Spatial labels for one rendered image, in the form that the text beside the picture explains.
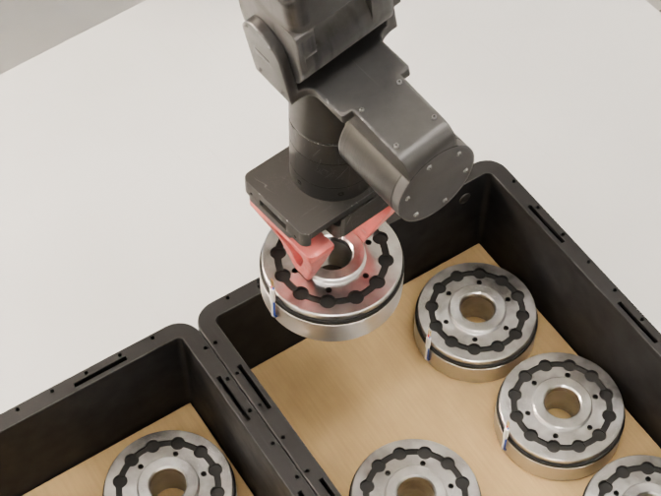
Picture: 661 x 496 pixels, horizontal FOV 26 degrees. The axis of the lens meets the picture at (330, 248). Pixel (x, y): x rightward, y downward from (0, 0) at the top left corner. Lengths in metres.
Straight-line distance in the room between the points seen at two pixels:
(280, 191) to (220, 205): 0.56
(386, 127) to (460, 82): 0.79
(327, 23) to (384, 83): 0.05
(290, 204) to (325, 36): 0.16
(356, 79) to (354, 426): 0.44
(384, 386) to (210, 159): 0.41
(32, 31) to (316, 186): 1.80
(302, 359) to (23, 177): 0.44
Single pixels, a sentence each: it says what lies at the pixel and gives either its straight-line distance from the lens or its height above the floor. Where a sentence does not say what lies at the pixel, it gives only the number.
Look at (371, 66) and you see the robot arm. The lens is 0.83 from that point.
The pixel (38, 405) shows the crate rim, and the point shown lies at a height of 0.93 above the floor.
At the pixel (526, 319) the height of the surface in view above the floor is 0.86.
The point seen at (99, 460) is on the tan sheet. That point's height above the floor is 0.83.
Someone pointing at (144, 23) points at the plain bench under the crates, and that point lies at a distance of 1.67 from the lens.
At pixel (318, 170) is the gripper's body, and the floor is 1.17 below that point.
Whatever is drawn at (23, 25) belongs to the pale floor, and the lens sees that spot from 2.69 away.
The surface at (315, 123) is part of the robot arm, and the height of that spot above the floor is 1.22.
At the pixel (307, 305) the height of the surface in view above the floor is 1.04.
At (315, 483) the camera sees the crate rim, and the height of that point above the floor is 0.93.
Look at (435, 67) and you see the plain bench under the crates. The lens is 1.61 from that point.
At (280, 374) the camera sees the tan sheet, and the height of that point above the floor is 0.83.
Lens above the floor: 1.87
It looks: 54 degrees down
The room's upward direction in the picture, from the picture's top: straight up
